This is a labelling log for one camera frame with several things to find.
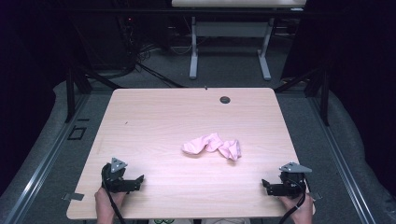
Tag person's right hand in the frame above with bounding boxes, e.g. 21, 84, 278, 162
279, 192, 315, 224

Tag grey metal table bracket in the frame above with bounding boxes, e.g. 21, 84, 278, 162
61, 192, 85, 202
307, 190, 323, 202

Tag aluminium floor rail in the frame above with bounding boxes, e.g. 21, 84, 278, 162
0, 92, 92, 224
306, 94, 378, 224

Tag black floor cables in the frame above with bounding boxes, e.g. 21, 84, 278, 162
135, 45, 188, 90

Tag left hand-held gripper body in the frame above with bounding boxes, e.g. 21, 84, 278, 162
101, 157, 142, 194

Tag black metal frame stand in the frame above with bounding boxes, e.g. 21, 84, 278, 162
274, 66, 331, 127
64, 63, 125, 124

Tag pink sock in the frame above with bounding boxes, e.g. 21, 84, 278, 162
217, 139, 243, 161
181, 133, 224, 156

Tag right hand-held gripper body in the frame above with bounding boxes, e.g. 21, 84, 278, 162
269, 161, 313, 199

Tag dark equipment rack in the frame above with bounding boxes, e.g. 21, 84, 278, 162
115, 14, 139, 71

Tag white table with metal legs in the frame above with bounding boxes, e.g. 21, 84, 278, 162
171, 0, 307, 82

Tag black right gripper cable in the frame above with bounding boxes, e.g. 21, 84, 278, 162
277, 178, 307, 224

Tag person's left hand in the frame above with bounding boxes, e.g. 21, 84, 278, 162
94, 187, 128, 224

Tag white floor cable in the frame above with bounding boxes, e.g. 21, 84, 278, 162
169, 36, 209, 56

